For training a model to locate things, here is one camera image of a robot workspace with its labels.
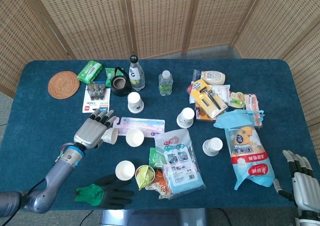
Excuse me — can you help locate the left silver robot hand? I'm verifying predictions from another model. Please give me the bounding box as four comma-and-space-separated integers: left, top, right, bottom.
73, 109, 118, 151

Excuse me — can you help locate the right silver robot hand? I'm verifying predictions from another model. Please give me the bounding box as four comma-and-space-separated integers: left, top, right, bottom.
273, 149, 320, 213

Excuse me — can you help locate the white floral paper cup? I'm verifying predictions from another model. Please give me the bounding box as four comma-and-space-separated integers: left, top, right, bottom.
101, 127, 119, 146
202, 137, 224, 157
115, 160, 136, 181
125, 128, 145, 148

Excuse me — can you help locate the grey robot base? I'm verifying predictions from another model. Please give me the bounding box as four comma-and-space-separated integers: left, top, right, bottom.
99, 207, 208, 226

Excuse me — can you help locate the paper cup holding wrappers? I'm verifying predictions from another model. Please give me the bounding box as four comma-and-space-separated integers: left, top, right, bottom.
134, 164, 156, 191

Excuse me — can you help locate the stack of floral paper cups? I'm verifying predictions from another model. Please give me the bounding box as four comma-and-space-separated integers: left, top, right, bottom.
127, 91, 145, 114
176, 107, 196, 129

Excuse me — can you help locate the round woven rattan coaster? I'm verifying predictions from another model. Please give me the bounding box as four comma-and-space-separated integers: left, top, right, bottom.
47, 70, 81, 100

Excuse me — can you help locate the black tape roll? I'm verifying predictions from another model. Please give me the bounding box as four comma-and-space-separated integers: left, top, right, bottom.
110, 66, 132, 97

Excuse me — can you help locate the pastel toothbrush pack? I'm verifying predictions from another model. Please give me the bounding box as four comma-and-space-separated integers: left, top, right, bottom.
113, 116, 166, 139

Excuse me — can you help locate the small green sachet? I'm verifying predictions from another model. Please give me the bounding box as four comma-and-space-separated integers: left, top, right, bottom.
104, 67, 125, 88

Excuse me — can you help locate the green wet wipes pack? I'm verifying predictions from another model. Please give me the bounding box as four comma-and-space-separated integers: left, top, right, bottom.
76, 60, 104, 85

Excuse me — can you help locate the black and green work glove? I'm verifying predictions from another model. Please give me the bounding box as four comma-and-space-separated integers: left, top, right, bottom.
73, 173, 135, 210

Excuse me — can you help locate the light green crumpled wrapper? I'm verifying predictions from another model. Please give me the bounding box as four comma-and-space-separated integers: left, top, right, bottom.
135, 165, 155, 190

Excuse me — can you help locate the green flat sachet with barcode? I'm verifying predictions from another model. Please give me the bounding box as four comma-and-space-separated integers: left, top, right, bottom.
148, 147, 166, 169

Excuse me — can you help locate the blue sponge bag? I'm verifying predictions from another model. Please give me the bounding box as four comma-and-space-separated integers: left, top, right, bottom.
213, 109, 276, 191

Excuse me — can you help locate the tall clear black-capped bottle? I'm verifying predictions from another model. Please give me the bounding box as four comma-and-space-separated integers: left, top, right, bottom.
128, 54, 146, 92

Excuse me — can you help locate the crumpled orange snack wrapper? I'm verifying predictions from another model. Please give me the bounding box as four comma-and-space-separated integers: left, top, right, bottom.
146, 169, 173, 200

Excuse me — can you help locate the small green-label water bottle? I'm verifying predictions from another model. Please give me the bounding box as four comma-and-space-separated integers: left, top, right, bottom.
158, 70, 174, 97

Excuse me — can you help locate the blue cleaning cloth pack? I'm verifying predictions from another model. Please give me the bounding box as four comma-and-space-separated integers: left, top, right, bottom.
153, 128, 206, 201

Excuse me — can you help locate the pink and orange blister pack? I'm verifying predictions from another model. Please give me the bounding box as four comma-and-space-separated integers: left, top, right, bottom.
243, 93, 265, 129

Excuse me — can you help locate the red and white packet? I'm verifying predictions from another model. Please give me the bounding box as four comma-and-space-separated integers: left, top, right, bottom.
187, 80, 198, 104

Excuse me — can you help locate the orange and blue box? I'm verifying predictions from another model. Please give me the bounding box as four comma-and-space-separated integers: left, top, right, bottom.
194, 105, 221, 122

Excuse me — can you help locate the yellow razor blister pack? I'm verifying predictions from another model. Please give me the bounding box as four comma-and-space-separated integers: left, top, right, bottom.
190, 78, 228, 119

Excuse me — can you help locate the white plastic pouch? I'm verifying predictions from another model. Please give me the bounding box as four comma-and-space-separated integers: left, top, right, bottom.
214, 84, 231, 104

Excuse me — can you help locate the woven bamboo folding screen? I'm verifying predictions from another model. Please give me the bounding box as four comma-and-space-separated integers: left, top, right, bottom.
0, 0, 320, 162

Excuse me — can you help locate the cream squeeze bottle in bag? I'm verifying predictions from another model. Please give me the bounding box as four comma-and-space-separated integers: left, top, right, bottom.
192, 69, 227, 86

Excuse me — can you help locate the black cable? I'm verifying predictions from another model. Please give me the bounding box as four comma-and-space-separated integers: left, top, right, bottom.
79, 209, 95, 226

